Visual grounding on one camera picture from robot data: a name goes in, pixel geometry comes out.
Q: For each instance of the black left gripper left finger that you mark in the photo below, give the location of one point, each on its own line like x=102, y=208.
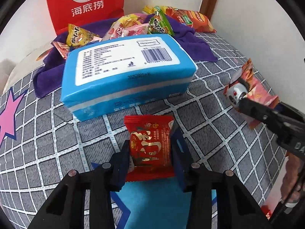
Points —
x=64, y=208

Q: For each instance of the blue tissue pack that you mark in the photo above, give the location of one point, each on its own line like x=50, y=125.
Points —
x=83, y=107

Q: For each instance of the pink peach snack packet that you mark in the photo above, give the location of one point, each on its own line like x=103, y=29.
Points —
x=117, y=31

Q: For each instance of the red gold snack packet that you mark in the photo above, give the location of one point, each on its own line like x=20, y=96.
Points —
x=150, y=146

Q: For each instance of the red potato chips bag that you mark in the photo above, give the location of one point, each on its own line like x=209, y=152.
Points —
x=196, y=20

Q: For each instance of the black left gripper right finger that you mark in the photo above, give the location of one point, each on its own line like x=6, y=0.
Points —
x=236, y=207

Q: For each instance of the yellow potato chips bag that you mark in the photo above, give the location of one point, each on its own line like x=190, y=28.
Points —
x=151, y=10

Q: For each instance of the green snack packet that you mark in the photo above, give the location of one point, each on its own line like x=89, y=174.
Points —
x=159, y=24

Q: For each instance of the red paper shopping bag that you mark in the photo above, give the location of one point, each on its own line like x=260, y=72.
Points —
x=80, y=12

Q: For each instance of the purple towel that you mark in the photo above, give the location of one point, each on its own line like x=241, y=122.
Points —
x=119, y=64

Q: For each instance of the right hand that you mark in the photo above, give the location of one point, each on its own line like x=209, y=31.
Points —
x=293, y=166

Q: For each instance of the white striped cushion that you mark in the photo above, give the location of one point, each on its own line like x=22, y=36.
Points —
x=12, y=72

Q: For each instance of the grey checked mat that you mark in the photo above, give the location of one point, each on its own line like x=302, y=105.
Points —
x=50, y=141

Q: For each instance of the red white snack packet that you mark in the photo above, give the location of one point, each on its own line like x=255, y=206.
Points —
x=62, y=48

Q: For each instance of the pink yellow snack packet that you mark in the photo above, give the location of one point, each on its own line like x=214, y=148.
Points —
x=130, y=20

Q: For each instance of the pink panda snack packet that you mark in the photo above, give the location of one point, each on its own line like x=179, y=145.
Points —
x=243, y=83

